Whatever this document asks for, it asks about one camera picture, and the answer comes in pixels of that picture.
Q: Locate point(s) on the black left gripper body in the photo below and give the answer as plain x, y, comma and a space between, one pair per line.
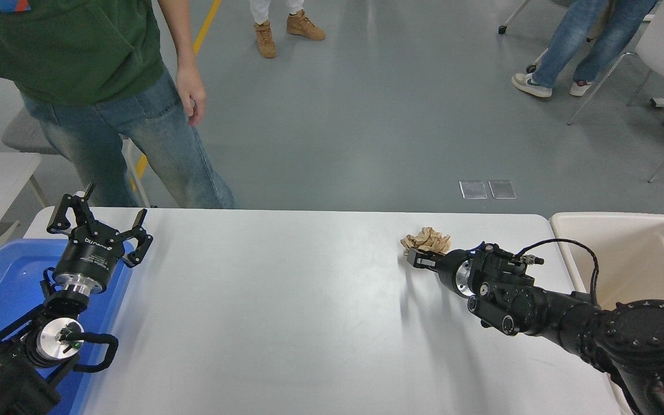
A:
90, 256

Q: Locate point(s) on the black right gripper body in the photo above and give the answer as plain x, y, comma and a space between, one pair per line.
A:
449, 269

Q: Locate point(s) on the tan paper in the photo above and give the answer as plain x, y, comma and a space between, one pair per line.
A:
424, 237

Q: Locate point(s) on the person's left forearm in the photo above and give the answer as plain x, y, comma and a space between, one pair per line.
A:
179, 34

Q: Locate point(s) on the person's left hand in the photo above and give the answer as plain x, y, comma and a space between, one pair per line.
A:
192, 92

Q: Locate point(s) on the clear floor plate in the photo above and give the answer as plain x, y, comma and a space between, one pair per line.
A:
473, 190
502, 189

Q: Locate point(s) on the blue plastic tray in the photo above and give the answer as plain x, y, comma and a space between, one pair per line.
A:
3, 276

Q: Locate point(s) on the person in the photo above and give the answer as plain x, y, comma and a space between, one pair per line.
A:
78, 52
574, 34
266, 37

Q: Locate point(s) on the large pale bin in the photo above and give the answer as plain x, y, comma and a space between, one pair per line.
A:
637, 259

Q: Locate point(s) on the white rolling chair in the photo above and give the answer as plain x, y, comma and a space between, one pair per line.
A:
502, 29

